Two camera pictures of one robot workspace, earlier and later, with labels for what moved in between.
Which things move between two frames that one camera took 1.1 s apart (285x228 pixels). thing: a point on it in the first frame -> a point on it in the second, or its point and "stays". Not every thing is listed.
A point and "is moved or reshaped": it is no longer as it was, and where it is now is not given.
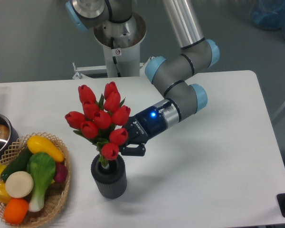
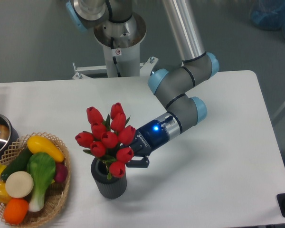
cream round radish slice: x=19 y=184 stays
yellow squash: x=38 y=144 stays
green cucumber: x=18 y=163 stays
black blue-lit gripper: x=141 y=127 -> x=147 y=138
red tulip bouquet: x=99 y=121 is moved or reshaped
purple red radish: x=61 y=172 stays
